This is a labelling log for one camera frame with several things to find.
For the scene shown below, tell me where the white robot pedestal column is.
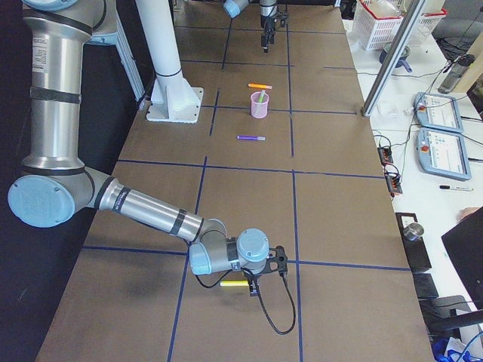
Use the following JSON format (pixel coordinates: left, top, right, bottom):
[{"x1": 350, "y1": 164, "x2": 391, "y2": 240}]
[{"x1": 136, "y1": 0, "x2": 204, "y2": 124}]

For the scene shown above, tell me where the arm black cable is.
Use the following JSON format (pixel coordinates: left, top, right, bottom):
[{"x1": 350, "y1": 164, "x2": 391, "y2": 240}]
[{"x1": 194, "y1": 259, "x2": 296, "y2": 336}]

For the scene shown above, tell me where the far teach pendant tablet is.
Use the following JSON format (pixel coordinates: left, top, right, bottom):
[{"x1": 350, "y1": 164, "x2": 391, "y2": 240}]
[{"x1": 414, "y1": 92, "x2": 463, "y2": 133}]

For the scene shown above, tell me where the green highlighter pen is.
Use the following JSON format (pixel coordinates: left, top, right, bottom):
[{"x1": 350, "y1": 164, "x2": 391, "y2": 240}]
[{"x1": 252, "y1": 90, "x2": 266, "y2": 118}]

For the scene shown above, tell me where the small metal cup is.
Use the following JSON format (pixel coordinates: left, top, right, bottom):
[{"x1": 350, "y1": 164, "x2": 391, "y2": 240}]
[{"x1": 402, "y1": 222, "x2": 424, "y2": 241}]

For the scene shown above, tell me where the near teach pendant tablet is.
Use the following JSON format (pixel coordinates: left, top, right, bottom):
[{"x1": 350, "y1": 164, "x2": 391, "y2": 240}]
[{"x1": 416, "y1": 127, "x2": 472, "y2": 181}]

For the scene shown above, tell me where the aluminium frame post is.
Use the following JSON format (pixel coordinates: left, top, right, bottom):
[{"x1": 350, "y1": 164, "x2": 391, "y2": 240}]
[{"x1": 361, "y1": 0, "x2": 427, "y2": 117}]

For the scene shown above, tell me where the purple highlighter pen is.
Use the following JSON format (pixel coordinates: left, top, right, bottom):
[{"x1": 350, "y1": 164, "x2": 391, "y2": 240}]
[{"x1": 236, "y1": 135, "x2": 266, "y2": 142}]

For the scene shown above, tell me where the pink mesh pen holder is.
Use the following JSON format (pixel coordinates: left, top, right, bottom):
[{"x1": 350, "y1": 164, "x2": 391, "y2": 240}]
[{"x1": 251, "y1": 90, "x2": 269, "y2": 119}]

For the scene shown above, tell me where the blue saucepan with lid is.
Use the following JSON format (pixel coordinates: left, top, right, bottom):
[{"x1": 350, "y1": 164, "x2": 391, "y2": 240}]
[{"x1": 379, "y1": 43, "x2": 414, "y2": 72}]

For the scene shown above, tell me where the black whiteboard marker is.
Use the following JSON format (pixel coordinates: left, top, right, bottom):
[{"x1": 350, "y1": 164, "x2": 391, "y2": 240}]
[{"x1": 439, "y1": 185, "x2": 474, "y2": 192}]

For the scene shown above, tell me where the yellow highlighter pen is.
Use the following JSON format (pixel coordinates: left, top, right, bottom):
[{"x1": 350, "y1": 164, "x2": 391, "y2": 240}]
[{"x1": 220, "y1": 281, "x2": 248, "y2": 287}]

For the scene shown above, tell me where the white plastic basket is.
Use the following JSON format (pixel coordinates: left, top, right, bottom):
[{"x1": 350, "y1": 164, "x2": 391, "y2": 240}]
[{"x1": 352, "y1": 1, "x2": 448, "y2": 51}]

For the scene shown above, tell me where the teach pendant tablet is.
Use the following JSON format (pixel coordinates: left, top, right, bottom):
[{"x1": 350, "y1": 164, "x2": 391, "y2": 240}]
[
  {"x1": 416, "y1": 127, "x2": 472, "y2": 181},
  {"x1": 414, "y1": 92, "x2": 463, "y2": 133}
]

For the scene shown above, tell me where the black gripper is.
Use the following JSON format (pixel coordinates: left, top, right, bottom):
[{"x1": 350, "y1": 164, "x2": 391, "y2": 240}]
[
  {"x1": 246, "y1": 275, "x2": 260, "y2": 297},
  {"x1": 260, "y1": 17, "x2": 276, "y2": 52}
]

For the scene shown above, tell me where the black power strip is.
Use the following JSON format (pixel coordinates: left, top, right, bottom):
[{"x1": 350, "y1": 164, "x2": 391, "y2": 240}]
[{"x1": 377, "y1": 146, "x2": 402, "y2": 198}]

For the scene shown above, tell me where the orange highlighter pen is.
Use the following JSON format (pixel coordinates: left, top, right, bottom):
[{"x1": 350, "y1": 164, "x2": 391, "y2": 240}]
[{"x1": 248, "y1": 83, "x2": 272, "y2": 90}]

